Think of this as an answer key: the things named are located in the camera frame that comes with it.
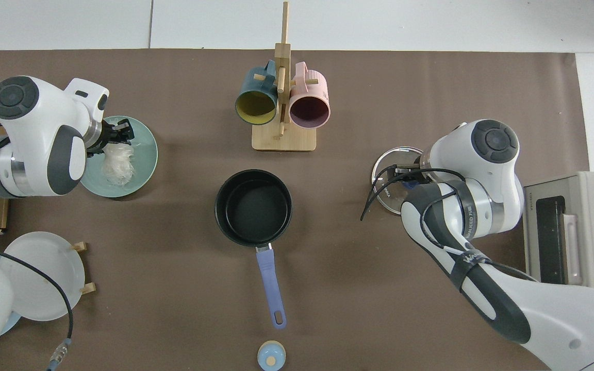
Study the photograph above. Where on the wooden plate rack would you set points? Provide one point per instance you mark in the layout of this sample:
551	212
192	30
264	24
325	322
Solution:
89	288

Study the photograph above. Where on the pink ribbed cup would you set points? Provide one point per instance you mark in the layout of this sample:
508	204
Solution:
315	85

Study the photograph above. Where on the small blue round thing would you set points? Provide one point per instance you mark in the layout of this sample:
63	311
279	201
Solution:
271	355

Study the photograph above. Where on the dark teal cup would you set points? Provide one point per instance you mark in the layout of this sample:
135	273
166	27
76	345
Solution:
253	85

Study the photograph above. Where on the light blue plate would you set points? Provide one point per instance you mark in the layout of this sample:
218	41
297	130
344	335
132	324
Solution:
14	319

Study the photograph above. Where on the wooden cup stand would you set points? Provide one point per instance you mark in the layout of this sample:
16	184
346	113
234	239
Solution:
284	141

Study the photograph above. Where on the white plate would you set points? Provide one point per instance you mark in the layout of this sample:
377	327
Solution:
44	247

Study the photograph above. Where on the glass lid with blue knob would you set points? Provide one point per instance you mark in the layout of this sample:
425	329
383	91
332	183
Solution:
387	198

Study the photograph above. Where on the white vermicelli bundle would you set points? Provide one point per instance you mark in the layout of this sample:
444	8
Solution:
119	167

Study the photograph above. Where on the brown table cloth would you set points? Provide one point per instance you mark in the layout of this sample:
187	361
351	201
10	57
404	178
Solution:
328	283

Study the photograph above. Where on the pale green plate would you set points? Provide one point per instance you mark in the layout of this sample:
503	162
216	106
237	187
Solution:
142	165

